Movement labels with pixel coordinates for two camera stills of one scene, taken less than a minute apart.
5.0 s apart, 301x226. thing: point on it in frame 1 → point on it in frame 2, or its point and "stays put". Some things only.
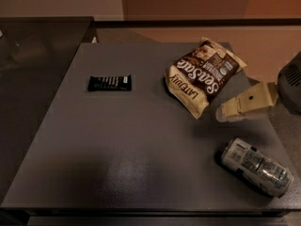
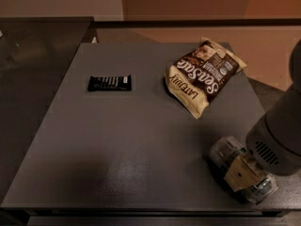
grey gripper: x=291 y=85 → x=262 y=151
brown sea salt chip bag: x=202 y=75 stays put
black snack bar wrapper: x=98 y=83 stays put
